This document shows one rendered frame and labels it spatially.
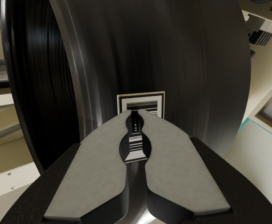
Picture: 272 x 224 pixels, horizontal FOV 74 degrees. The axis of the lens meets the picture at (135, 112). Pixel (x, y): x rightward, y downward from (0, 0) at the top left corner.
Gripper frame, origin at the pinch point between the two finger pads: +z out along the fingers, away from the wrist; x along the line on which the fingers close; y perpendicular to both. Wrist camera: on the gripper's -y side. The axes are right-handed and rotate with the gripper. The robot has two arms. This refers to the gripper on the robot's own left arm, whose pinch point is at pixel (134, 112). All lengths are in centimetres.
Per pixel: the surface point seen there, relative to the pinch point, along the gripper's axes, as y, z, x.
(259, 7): -5.6, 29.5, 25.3
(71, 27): -5.3, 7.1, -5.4
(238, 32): -3.2, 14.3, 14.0
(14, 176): 47, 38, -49
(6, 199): 198, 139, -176
